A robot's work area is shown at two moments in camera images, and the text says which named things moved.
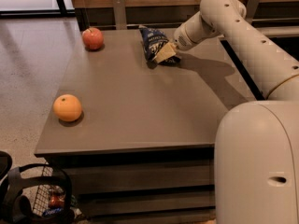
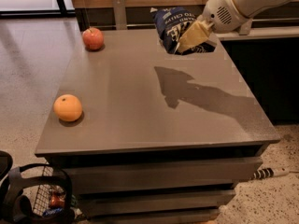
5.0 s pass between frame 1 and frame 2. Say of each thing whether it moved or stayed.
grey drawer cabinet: stayed
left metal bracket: stayed
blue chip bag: moved
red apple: stayed
